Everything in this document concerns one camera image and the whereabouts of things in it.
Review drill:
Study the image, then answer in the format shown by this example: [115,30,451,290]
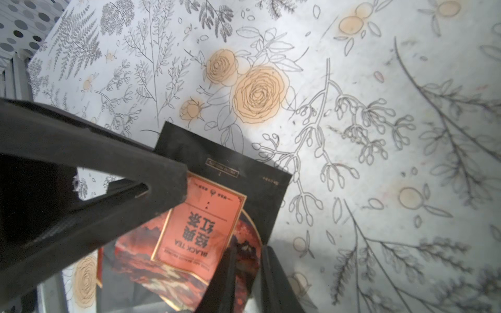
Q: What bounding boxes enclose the red black tea bag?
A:
[102,123,292,312]

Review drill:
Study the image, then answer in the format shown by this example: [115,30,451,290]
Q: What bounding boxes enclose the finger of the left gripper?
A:
[1,99,187,297]

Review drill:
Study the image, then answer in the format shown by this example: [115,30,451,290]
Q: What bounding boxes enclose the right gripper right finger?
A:
[260,245,305,313]

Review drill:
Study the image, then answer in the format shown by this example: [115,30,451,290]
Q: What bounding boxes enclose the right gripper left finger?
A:
[195,247,237,313]

